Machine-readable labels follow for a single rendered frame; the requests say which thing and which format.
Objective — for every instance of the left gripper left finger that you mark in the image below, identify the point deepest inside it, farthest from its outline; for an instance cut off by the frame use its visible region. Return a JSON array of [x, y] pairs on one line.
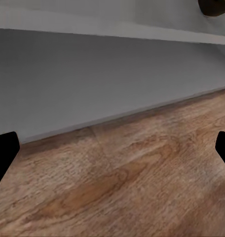
[[9, 147]]

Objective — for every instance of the sandal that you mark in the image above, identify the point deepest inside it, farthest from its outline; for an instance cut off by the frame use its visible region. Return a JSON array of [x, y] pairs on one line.
[[212, 8]]

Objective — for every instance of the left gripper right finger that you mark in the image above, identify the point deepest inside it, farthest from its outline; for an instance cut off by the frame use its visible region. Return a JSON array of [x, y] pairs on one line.
[[220, 144]]

